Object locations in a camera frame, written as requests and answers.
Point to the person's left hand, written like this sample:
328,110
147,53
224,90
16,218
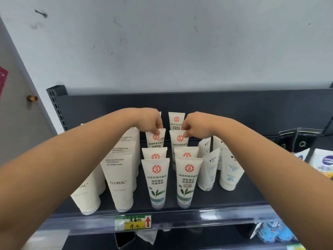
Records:
147,119

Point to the person's right hand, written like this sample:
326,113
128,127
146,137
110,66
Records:
200,124

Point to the person's left fingers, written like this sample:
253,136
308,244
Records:
157,126

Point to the person's right fingers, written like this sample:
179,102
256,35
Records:
186,127

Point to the white red-seal cleanser tube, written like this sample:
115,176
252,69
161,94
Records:
156,143
179,143

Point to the person's right forearm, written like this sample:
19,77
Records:
273,169

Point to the person's left forearm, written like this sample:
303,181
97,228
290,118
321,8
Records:
65,166

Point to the white blue-print cream tube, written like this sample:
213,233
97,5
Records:
208,170
217,143
231,170
204,146

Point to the cream foam cleanser tube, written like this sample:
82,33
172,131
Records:
119,179
100,179
87,196
131,135
124,147

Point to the rows of leaf-print cleanser tubes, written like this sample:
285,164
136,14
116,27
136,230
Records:
155,179

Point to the dark grey metal shelf unit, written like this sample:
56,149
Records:
260,114

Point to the yellow and green price label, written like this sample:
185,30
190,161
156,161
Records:
132,222

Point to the white crumpled paper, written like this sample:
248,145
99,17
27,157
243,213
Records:
147,235

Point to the white and blue packet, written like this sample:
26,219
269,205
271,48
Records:
325,161
301,153

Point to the pile of blue packets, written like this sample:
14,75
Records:
274,231

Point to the clear plastic price rail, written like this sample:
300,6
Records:
208,216

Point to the brass wall fitting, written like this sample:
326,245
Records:
32,98

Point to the red wall sign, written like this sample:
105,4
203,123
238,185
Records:
2,79

